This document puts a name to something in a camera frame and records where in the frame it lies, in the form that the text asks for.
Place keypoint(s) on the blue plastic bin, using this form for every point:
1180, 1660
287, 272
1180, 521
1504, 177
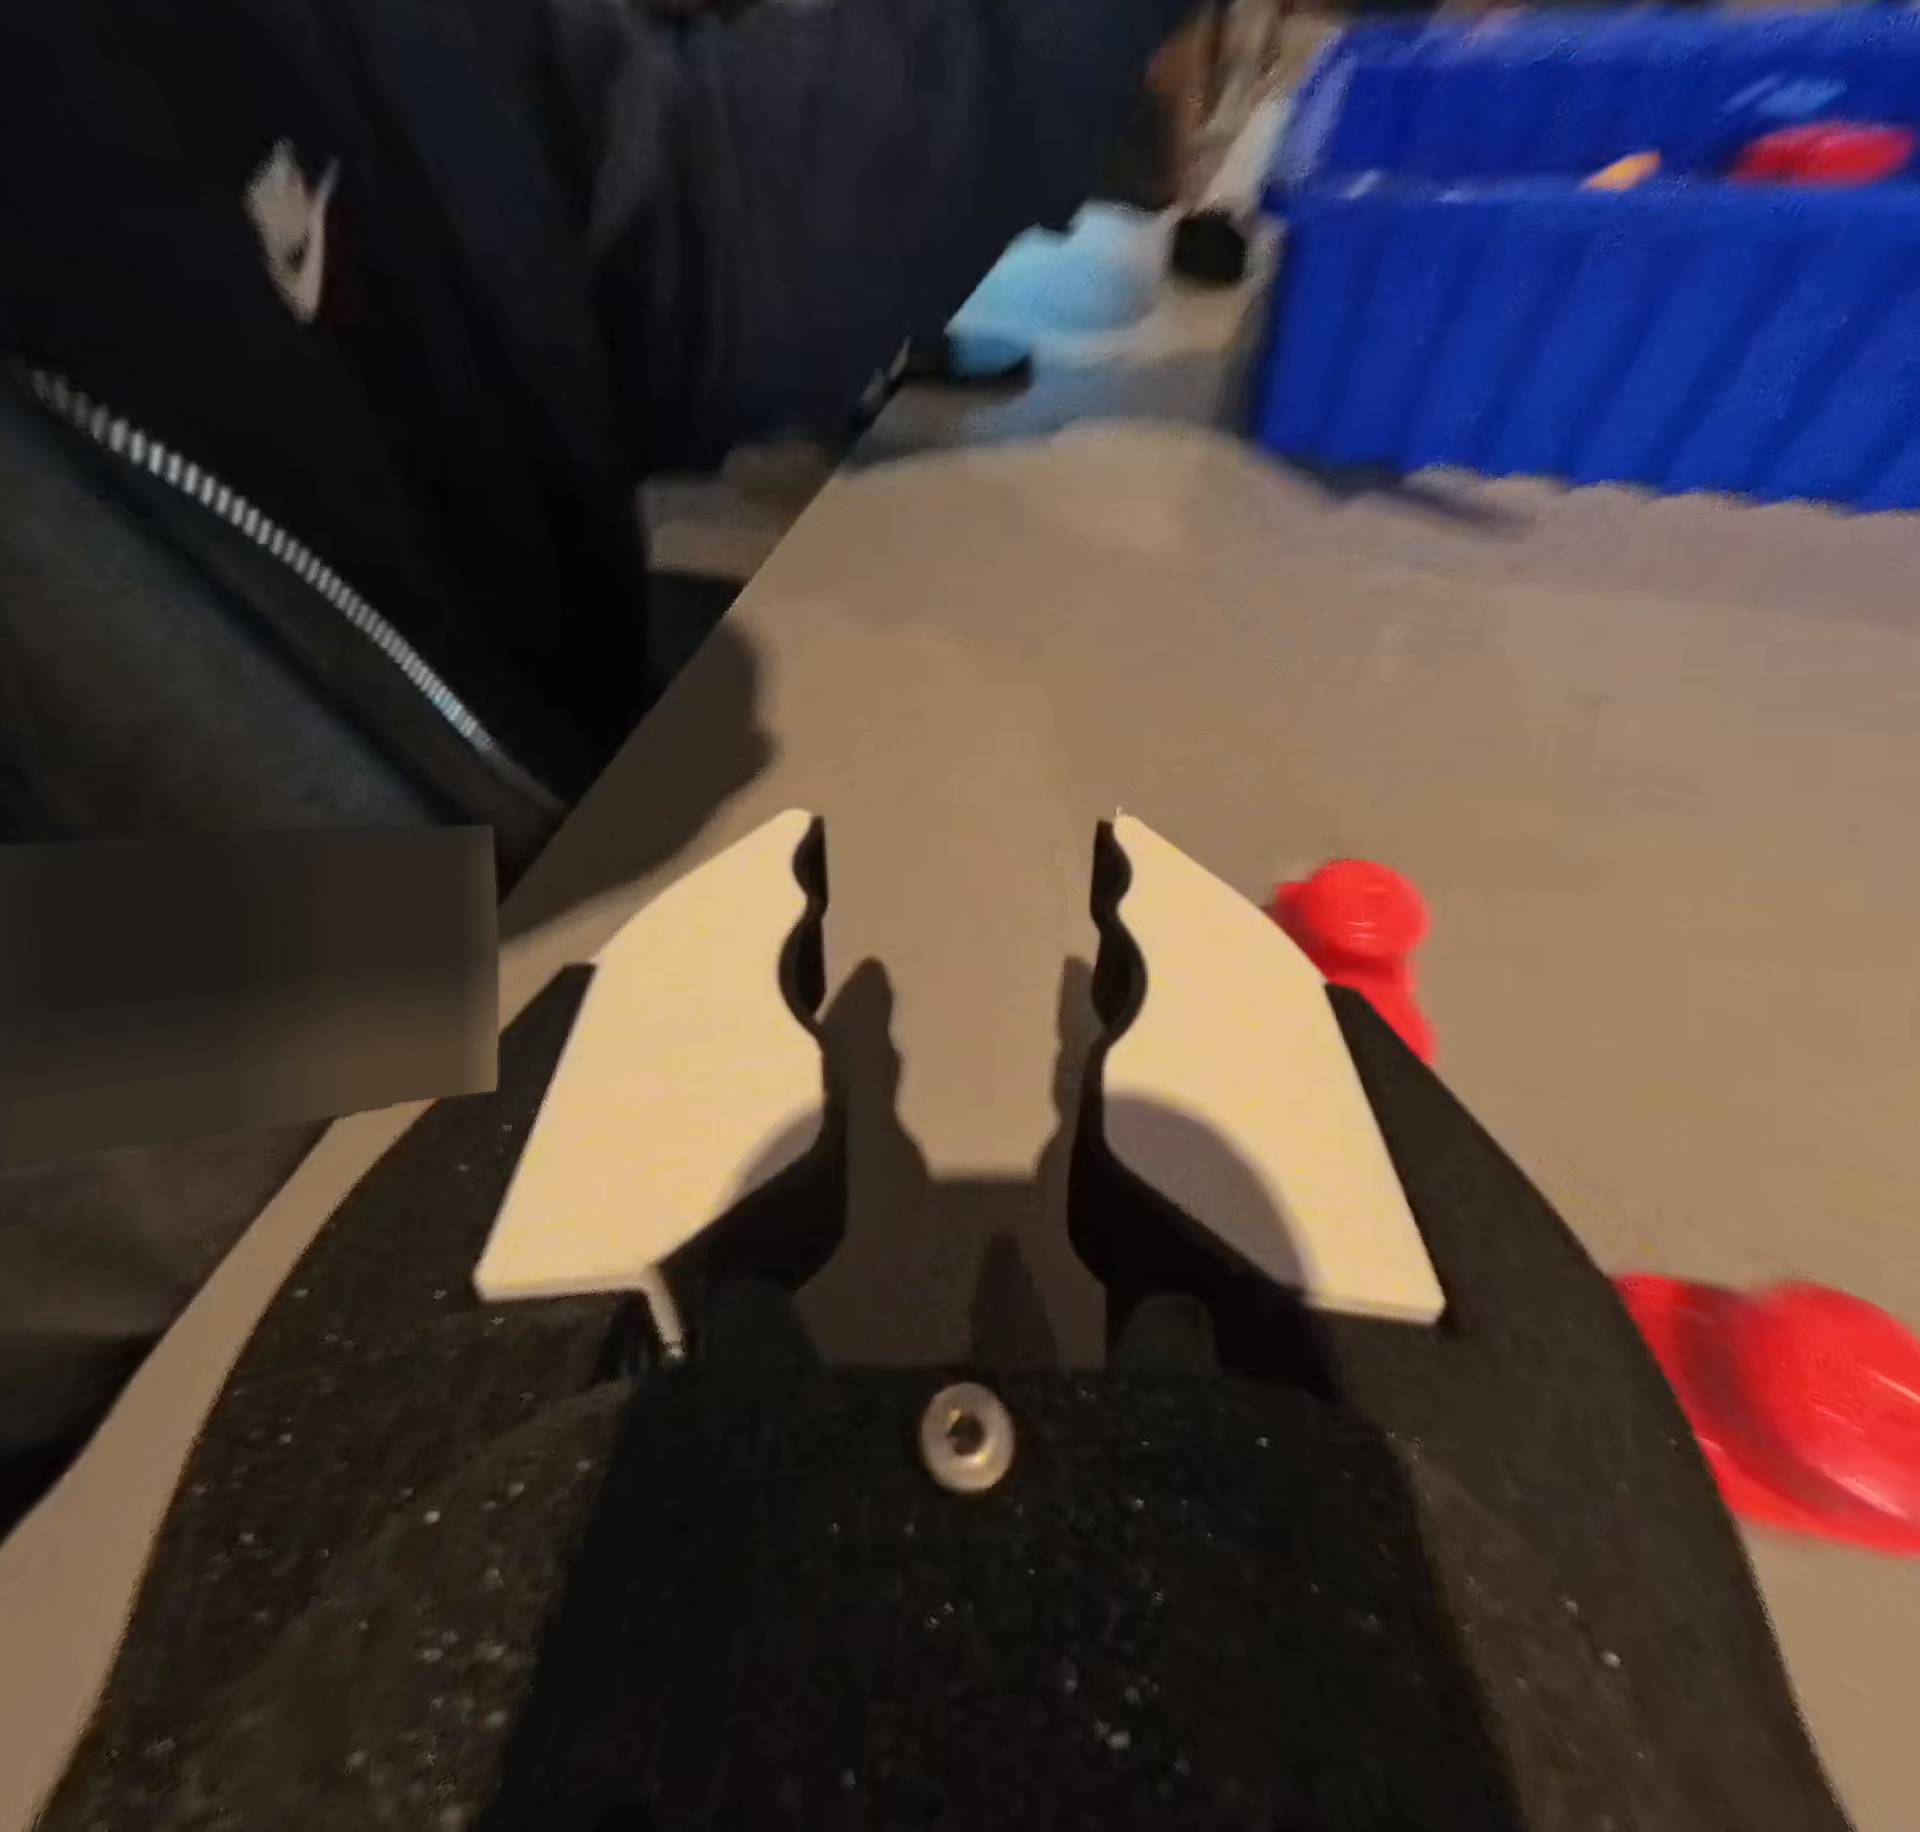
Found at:
1575, 332

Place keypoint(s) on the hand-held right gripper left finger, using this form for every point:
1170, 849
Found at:
661, 1097

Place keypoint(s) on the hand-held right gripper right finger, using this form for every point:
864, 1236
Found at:
1260, 1083

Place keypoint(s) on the red single-stud mega block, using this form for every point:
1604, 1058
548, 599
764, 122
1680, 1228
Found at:
1358, 924
1800, 1412

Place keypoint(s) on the person's dark jacket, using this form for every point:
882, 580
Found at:
450, 363

